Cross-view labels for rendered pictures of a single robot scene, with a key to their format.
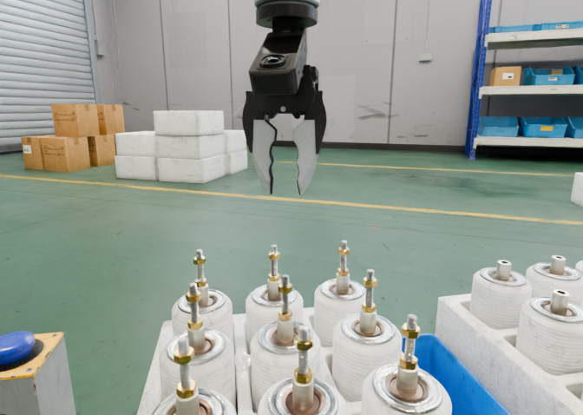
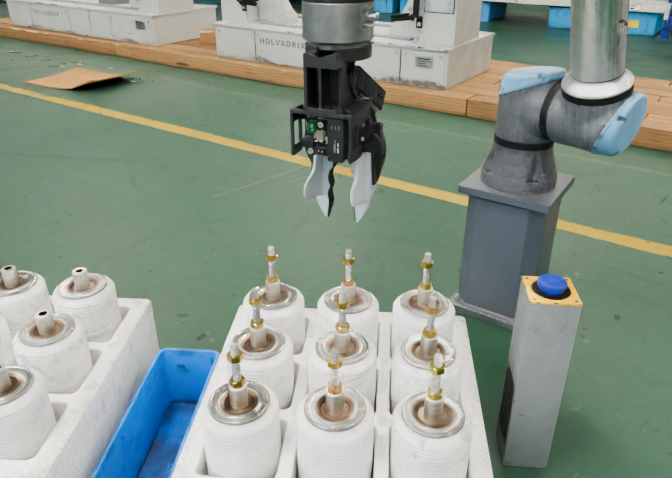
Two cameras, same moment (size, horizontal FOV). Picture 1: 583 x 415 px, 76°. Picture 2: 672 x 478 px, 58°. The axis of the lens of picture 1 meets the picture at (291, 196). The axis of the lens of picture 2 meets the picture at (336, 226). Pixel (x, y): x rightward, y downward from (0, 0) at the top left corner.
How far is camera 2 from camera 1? 114 cm
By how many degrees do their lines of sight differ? 138
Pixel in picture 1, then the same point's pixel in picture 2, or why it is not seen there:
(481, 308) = (49, 413)
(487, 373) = (104, 420)
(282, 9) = not seen: hidden behind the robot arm
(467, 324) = (78, 423)
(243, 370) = (381, 406)
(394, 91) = not seen: outside the picture
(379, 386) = (291, 297)
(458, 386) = (123, 455)
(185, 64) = not seen: outside the picture
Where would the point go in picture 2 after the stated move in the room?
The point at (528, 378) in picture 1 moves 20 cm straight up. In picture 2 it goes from (118, 358) to (95, 245)
